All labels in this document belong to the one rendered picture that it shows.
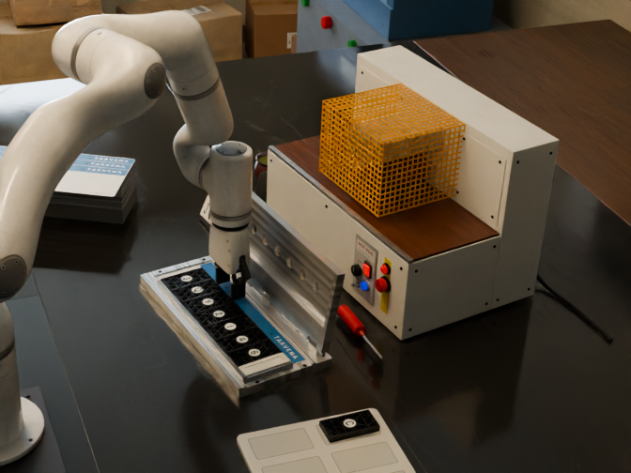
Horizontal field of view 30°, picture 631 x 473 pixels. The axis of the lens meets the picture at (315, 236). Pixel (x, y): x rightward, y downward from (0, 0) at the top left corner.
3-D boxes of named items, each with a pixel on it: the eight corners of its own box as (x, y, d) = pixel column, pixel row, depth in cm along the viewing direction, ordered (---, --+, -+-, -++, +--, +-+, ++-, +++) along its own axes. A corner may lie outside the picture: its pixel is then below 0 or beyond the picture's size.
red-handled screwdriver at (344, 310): (335, 315, 244) (335, 305, 243) (346, 312, 245) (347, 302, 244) (375, 365, 230) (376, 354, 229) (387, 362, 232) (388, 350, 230)
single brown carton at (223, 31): (117, 64, 577) (114, 2, 560) (208, 48, 600) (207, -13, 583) (149, 93, 549) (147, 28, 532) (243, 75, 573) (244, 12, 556)
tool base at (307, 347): (140, 283, 252) (139, 269, 250) (225, 259, 261) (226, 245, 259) (238, 398, 220) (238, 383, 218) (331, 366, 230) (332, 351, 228)
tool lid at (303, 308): (226, 175, 250) (233, 174, 251) (214, 252, 259) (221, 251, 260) (337, 274, 219) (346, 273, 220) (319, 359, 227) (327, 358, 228)
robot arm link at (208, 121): (133, 76, 217) (179, 189, 240) (196, 102, 209) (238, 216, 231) (165, 47, 221) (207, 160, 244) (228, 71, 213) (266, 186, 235)
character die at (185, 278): (161, 283, 248) (160, 279, 248) (202, 271, 253) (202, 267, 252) (170, 295, 245) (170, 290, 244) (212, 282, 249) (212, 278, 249)
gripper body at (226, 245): (202, 208, 239) (203, 255, 245) (225, 232, 232) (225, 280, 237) (235, 200, 242) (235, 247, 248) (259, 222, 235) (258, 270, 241)
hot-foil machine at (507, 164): (264, 221, 276) (268, 70, 257) (404, 183, 295) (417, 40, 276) (460, 400, 222) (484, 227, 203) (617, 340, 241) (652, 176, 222)
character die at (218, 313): (192, 319, 238) (192, 313, 237) (234, 306, 242) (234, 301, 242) (202, 331, 234) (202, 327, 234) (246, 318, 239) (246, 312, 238)
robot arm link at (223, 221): (201, 201, 237) (201, 214, 239) (222, 221, 231) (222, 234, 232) (238, 191, 241) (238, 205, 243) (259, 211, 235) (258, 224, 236)
